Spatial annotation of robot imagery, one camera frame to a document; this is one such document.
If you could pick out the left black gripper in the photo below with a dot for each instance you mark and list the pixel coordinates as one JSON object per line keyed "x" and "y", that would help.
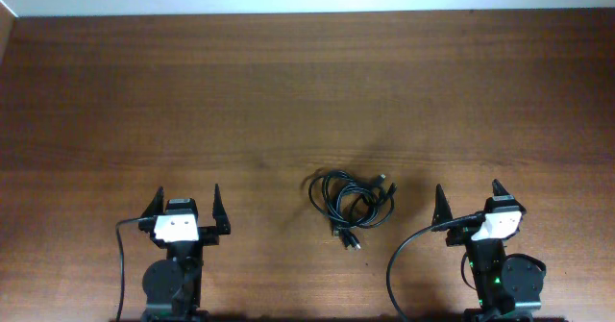
{"x": 208, "y": 235}

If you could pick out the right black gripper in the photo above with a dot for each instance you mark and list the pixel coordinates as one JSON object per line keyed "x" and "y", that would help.
{"x": 457, "y": 235}

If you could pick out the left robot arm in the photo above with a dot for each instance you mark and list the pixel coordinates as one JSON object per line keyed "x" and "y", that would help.
{"x": 173, "y": 285}

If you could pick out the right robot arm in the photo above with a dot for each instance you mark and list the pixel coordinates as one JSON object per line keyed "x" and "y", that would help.
{"x": 508, "y": 286}

